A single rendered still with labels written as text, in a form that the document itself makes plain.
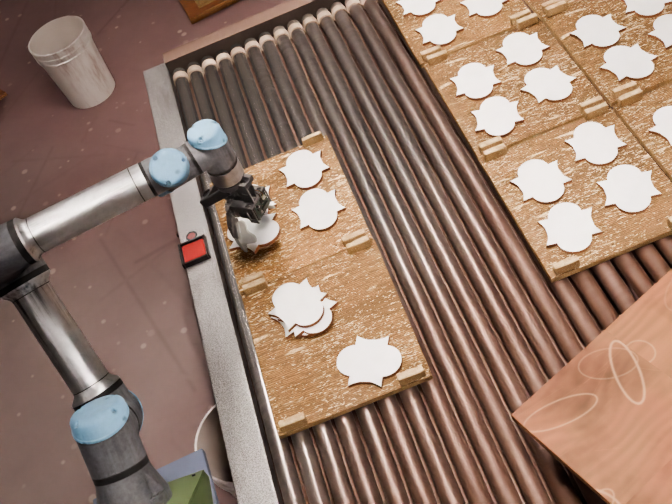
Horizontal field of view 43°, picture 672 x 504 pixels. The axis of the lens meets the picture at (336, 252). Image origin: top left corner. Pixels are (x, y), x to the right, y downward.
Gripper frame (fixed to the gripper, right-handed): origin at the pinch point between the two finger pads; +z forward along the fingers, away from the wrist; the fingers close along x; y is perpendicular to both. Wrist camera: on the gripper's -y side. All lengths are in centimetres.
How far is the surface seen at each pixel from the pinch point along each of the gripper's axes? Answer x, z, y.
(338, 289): -7.3, 7.7, 24.3
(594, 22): 90, 7, 61
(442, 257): 7.8, 10.0, 44.7
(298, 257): -0.6, 7.3, 10.4
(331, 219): 11.4, 6.1, 14.7
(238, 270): -7.5, 6.9, -3.6
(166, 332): 14, 98, -90
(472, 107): 55, 8, 37
